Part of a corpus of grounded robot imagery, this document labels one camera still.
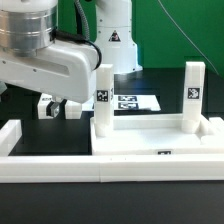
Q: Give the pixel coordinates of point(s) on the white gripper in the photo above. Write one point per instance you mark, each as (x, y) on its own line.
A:
(63, 70)

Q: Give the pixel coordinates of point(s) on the white desk top panel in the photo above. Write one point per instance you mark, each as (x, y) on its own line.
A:
(158, 135)

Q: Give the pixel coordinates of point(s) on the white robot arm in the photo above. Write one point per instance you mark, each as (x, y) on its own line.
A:
(27, 26)

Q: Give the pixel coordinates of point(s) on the fiducial marker sheet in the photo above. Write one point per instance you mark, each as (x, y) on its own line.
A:
(135, 102)

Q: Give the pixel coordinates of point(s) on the white U-shaped fixture frame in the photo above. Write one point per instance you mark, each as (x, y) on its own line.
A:
(99, 168)

